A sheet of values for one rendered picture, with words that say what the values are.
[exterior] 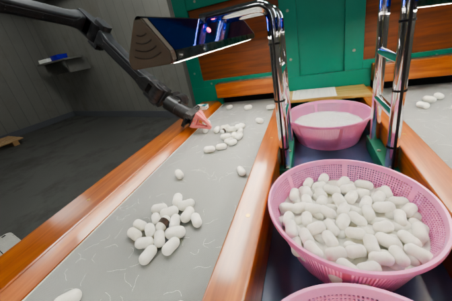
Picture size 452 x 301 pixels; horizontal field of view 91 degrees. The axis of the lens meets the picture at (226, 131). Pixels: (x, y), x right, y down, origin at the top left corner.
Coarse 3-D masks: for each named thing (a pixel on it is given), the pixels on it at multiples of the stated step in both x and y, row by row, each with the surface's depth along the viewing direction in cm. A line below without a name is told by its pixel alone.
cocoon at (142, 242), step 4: (148, 236) 41; (136, 240) 40; (140, 240) 40; (144, 240) 40; (148, 240) 40; (152, 240) 40; (136, 244) 40; (140, 244) 40; (144, 244) 40; (148, 244) 40; (152, 244) 40; (140, 248) 40; (144, 248) 40
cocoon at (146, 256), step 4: (148, 248) 38; (152, 248) 38; (156, 248) 39; (144, 252) 37; (148, 252) 37; (152, 252) 38; (156, 252) 38; (140, 256) 37; (144, 256) 37; (148, 256) 37; (152, 256) 38; (140, 260) 37; (144, 260) 36; (148, 260) 37; (144, 264) 37
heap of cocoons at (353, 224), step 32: (320, 192) 45; (352, 192) 43; (384, 192) 42; (288, 224) 39; (320, 224) 38; (352, 224) 38; (384, 224) 36; (416, 224) 35; (320, 256) 33; (352, 256) 33; (384, 256) 31; (416, 256) 31
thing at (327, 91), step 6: (300, 90) 103; (306, 90) 101; (312, 90) 99; (318, 90) 98; (324, 90) 96; (330, 90) 94; (294, 96) 96; (300, 96) 94; (306, 96) 93; (312, 96) 91; (318, 96) 90; (324, 96) 89
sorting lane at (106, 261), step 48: (192, 144) 79; (240, 144) 72; (144, 192) 57; (192, 192) 53; (240, 192) 50; (96, 240) 45; (192, 240) 40; (48, 288) 37; (96, 288) 35; (144, 288) 34; (192, 288) 32
